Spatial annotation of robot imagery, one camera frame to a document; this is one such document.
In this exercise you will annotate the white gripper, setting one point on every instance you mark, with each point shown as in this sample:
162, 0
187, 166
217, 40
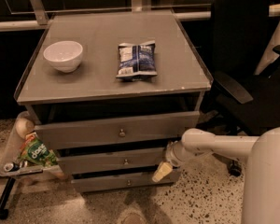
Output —
172, 155

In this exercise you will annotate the grey drawer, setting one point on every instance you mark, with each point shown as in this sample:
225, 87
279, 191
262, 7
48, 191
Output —
123, 181
83, 164
100, 132

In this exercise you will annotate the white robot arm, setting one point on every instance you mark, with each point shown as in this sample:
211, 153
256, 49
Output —
260, 154

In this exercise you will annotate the grey top drawer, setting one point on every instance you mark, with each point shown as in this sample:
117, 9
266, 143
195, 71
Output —
100, 132

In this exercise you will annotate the grey bottom drawer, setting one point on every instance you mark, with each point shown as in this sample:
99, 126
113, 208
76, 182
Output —
123, 181

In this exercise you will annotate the grey drawer cabinet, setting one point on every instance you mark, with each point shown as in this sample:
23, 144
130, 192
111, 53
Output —
93, 91

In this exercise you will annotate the blue chip bag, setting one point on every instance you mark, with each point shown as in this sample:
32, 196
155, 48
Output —
136, 61

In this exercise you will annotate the black office chair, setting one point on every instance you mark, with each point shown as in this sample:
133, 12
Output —
247, 102

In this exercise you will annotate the green snack bag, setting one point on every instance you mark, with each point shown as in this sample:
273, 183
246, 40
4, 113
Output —
35, 151

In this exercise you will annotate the clear acrylic side bin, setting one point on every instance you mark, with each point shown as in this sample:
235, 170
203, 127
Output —
12, 153

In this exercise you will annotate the beige round object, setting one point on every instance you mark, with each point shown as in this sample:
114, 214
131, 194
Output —
24, 126

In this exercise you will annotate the white ceramic bowl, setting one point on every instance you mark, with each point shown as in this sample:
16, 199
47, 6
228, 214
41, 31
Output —
64, 56

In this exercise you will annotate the soda can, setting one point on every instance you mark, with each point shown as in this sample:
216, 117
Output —
11, 167

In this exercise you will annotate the black stand leg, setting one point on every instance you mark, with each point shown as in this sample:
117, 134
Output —
4, 198

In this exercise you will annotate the metal railing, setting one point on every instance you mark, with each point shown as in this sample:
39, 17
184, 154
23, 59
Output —
21, 15

